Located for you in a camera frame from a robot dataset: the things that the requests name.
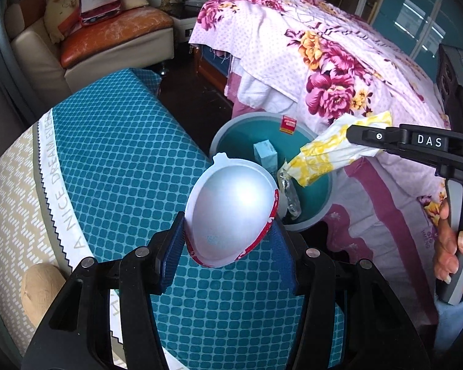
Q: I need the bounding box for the teal wardrobe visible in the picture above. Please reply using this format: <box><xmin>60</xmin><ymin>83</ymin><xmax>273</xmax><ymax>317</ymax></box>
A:
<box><xmin>370</xmin><ymin>0</ymin><xmax>463</xmax><ymax>85</ymax></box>

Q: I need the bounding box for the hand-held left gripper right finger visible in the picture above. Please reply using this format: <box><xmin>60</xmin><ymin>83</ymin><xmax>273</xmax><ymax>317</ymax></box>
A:
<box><xmin>269</xmin><ymin>218</ymin><xmax>435</xmax><ymax>370</ymax></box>

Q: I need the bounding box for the cream sofa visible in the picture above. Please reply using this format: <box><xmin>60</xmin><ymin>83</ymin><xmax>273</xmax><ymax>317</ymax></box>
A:
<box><xmin>4</xmin><ymin>0</ymin><xmax>176</xmax><ymax>93</ymax></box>

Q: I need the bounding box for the clear plastic wrapper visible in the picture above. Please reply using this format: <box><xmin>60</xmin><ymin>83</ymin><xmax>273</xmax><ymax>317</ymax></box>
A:
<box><xmin>277</xmin><ymin>170</ymin><xmax>302</xmax><ymax>218</ymax></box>

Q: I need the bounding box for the wooden bed frame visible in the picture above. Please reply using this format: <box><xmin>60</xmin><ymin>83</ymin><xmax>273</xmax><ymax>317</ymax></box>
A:
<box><xmin>195</xmin><ymin>44</ymin><xmax>232</xmax><ymax>93</ymax></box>

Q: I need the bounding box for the tan round ball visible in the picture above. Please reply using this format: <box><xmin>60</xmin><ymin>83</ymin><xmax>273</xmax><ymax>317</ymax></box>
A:
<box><xmin>22</xmin><ymin>263</ymin><xmax>68</xmax><ymax>328</ymax></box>

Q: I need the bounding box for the yellow floral snack packet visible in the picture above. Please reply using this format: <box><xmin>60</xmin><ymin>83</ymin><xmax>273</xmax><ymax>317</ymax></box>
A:
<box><xmin>281</xmin><ymin>110</ymin><xmax>393</xmax><ymax>187</ymax></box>

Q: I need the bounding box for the teal plastic basin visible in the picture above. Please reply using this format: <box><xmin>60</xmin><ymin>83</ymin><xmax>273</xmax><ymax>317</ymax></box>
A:
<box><xmin>209</xmin><ymin>112</ymin><xmax>337</xmax><ymax>232</ymax></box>

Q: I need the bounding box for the red and silver foil packet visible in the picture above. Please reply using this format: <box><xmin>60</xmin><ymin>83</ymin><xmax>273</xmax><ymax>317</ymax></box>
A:
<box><xmin>184</xmin><ymin>153</ymin><xmax>280</xmax><ymax>268</ymax></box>

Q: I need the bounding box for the orange seat cushion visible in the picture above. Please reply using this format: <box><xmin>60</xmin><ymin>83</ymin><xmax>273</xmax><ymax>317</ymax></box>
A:
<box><xmin>60</xmin><ymin>8</ymin><xmax>174</xmax><ymax>68</ymax></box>

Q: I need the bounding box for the pink floral bedsheet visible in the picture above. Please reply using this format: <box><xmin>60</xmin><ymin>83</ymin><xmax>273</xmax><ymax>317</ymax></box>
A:
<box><xmin>188</xmin><ymin>0</ymin><xmax>463</xmax><ymax>328</ymax></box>

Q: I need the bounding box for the light blue carton box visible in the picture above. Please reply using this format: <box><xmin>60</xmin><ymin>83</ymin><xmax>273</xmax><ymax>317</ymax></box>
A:
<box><xmin>253</xmin><ymin>141</ymin><xmax>278</xmax><ymax>176</ymax></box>

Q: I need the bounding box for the teal and beige patterned tablecloth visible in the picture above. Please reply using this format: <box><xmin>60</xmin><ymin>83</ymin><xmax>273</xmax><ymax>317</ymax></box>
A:
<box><xmin>0</xmin><ymin>67</ymin><xmax>348</xmax><ymax>370</ymax></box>

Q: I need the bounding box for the white bedside cabinet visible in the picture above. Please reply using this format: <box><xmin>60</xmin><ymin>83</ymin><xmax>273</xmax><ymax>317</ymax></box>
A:
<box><xmin>177</xmin><ymin>0</ymin><xmax>224</xmax><ymax>43</ymax></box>

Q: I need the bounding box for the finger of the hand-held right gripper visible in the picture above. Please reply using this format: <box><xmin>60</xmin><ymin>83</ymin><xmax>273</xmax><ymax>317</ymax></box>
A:
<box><xmin>346</xmin><ymin>123</ymin><xmax>410</xmax><ymax>157</ymax></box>

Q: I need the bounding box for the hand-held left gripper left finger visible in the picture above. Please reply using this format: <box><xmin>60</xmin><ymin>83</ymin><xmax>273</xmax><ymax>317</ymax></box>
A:
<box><xmin>21</xmin><ymin>214</ymin><xmax>188</xmax><ymax>370</ymax></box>

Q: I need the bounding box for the person's light blue clothing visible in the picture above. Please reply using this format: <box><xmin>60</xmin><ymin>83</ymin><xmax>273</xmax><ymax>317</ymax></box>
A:
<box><xmin>432</xmin><ymin>298</ymin><xmax>463</xmax><ymax>355</ymax></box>

